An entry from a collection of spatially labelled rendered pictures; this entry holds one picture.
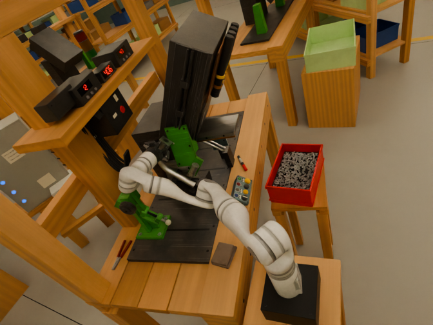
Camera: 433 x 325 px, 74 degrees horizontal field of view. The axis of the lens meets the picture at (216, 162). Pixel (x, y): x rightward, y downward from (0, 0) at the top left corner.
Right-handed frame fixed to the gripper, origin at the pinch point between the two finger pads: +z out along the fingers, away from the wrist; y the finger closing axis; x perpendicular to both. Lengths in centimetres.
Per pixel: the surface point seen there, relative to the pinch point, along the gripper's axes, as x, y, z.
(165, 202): 30.2, -16.1, -0.6
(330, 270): -18, -81, -30
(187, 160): 1.9, -13.4, 3.0
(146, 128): 5.6, 13.8, 11.7
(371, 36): -85, -92, 244
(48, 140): -3.1, 29.0, -39.3
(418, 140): -45, -161, 148
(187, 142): -7.4, -8.9, 2.9
